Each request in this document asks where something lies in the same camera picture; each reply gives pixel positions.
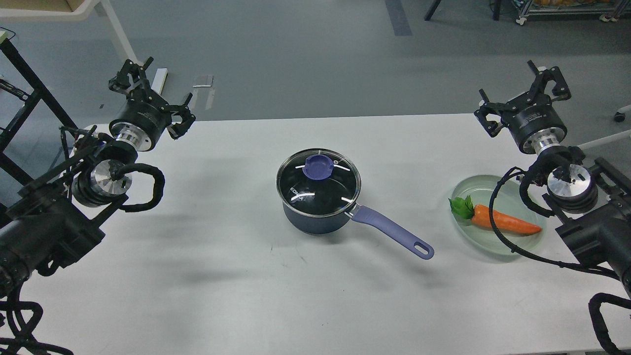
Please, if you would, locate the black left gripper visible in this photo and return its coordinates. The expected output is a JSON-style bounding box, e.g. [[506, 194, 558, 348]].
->
[[108, 57, 196, 151]]

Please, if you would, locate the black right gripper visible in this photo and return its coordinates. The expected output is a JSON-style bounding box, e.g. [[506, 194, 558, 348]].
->
[[474, 60, 572, 155]]

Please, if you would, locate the glass lid with purple knob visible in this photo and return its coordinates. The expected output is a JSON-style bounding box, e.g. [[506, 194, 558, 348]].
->
[[276, 148, 361, 215]]

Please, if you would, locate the blue saucepan with purple handle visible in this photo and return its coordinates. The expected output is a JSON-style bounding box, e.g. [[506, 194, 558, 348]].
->
[[282, 202, 435, 260]]

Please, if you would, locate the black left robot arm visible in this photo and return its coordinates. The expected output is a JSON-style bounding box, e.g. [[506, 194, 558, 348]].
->
[[0, 61, 196, 355]]

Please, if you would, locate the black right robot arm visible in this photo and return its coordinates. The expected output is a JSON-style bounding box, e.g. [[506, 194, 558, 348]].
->
[[475, 61, 631, 293]]

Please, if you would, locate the white chair base caster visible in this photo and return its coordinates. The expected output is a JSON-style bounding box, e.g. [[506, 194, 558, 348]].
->
[[613, 104, 631, 123]]

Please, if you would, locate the pale green plate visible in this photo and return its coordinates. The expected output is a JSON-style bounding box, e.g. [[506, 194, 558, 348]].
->
[[451, 175, 546, 256]]

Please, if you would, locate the black metal rack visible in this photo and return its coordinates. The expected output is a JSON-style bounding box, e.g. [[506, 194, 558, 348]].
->
[[0, 30, 77, 185]]

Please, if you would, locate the orange toy carrot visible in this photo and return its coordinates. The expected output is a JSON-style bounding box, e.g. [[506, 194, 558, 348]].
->
[[448, 196, 542, 235]]

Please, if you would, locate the metal cart with casters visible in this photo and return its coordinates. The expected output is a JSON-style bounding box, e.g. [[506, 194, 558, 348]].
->
[[512, 0, 630, 26]]

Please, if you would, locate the white table frame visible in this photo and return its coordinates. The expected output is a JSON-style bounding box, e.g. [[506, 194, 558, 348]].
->
[[0, 0, 142, 64]]

